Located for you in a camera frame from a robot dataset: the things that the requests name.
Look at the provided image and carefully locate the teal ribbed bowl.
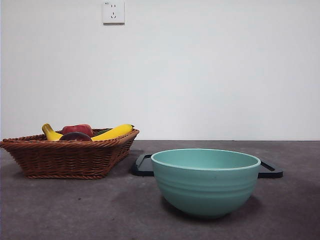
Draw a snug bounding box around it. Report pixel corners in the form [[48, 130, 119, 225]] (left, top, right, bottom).
[[150, 148, 262, 220]]

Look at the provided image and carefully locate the dark red plum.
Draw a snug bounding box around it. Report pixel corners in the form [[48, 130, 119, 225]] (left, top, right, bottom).
[[59, 131, 94, 142]]

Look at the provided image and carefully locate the yellow banana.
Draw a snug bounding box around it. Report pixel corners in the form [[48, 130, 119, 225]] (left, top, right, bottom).
[[41, 123, 135, 142]]

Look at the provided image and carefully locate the black rectangular tray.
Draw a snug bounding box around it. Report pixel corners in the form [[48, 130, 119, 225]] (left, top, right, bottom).
[[130, 153, 284, 179]]

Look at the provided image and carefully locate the dark green vegetable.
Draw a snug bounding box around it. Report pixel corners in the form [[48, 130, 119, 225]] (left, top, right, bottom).
[[93, 128, 113, 137]]

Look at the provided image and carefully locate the red apple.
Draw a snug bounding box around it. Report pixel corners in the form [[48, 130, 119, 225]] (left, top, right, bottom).
[[61, 123, 94, 138]]

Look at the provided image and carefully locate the brown wicker basket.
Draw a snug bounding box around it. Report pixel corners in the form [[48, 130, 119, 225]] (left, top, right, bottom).
[[0, 128, 140, 180]]

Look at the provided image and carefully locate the white wall socket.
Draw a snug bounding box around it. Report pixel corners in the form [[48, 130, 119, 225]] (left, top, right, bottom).
[[102, 1, 126, 26]]

